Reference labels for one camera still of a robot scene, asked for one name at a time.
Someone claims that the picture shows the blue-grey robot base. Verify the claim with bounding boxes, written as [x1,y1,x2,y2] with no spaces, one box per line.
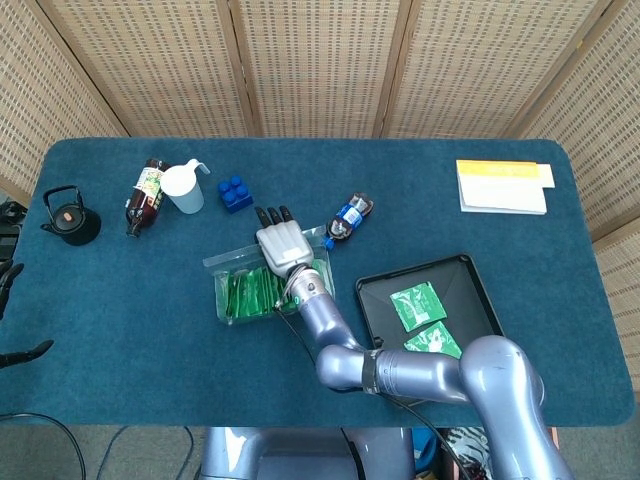
[199,426,416,480]

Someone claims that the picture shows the black square plastic tray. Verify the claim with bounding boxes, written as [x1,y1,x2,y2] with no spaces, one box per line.
[355,253,505,354]

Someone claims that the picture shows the brown sauce bottle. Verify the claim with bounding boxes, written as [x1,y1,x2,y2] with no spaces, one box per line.
[124,158,173,238]

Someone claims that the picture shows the white plastic spouted cup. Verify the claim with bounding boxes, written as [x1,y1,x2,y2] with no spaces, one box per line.
[160,158,211,215]

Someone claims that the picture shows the grey floor cable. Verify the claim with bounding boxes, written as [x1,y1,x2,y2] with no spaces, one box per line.
[94,426,195,480]

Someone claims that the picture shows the green packets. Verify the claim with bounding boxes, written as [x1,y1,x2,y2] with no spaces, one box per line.
[219,267,331,321]

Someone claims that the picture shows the black equipment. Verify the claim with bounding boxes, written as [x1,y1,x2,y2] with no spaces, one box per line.
[0,199,25,262]

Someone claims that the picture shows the black floor cable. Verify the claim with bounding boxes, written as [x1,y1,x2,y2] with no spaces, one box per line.
[0,412,87,480]

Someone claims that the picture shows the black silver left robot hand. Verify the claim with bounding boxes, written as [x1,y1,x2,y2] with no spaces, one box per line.
[0,262,55,370]

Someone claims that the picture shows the small cola bottle blue cap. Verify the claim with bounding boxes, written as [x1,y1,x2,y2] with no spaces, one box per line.
[322,191,375,250]

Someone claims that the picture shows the clear box of green packets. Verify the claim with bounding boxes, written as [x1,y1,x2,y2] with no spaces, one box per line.
[202,225,335,326]

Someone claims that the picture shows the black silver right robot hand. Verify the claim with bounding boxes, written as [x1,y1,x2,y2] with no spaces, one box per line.
[254,204,315,277]

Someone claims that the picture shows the blue building block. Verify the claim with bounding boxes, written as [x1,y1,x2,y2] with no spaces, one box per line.
[216,175,254,215]

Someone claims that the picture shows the woven wooden folding screen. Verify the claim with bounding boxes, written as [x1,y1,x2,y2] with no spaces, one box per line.
[0,0,640,321]

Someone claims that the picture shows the black cast iron teapot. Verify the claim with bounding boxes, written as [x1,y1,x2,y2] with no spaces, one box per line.
[40,185,103,247]

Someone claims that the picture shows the yellow white booklet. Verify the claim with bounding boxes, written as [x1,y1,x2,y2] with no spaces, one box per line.
[455,159,556,216]

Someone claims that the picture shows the blue felt table cover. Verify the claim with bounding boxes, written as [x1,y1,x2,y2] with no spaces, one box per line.
[0,137,634,429]

